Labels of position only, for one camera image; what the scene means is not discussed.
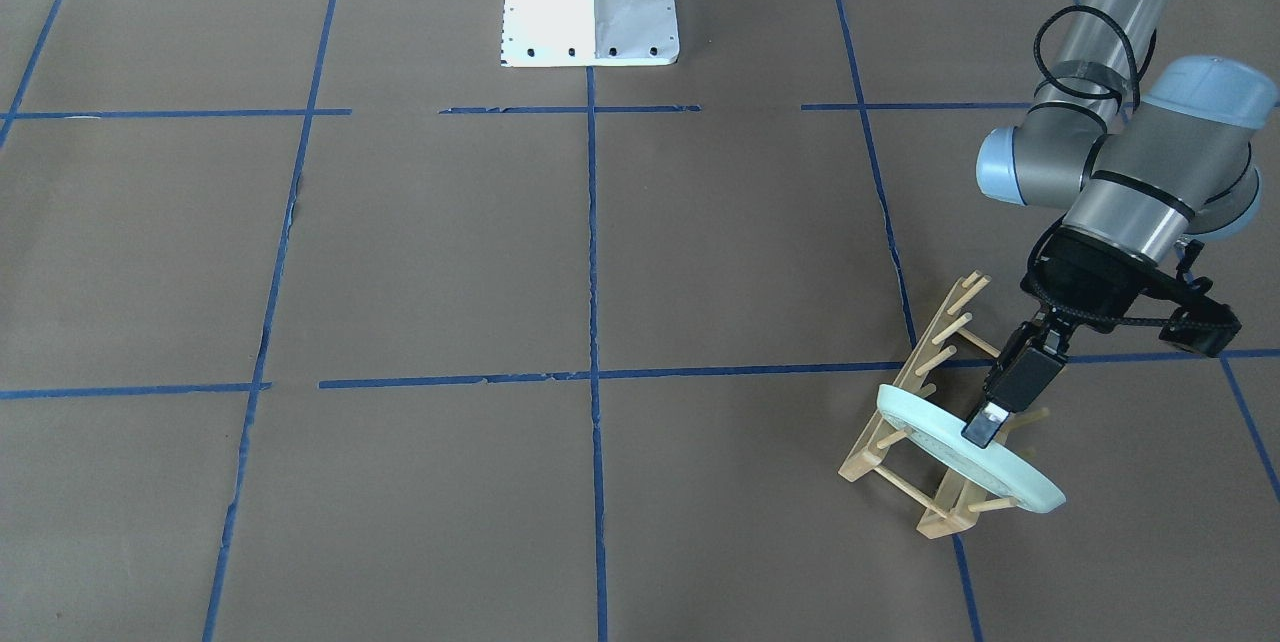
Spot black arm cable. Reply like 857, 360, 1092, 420
1032, 4, 1161, 123

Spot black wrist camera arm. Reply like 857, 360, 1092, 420
1146, 274, 1242, 358

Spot wooden dish rack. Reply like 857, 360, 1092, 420
838, 270, 1066, 540

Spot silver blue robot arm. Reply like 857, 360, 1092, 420
963, 0, 1277, 449

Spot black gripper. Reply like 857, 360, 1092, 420
961, 228, 1161, 449

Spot light green plate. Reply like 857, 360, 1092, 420
876, 384, 1066, 514

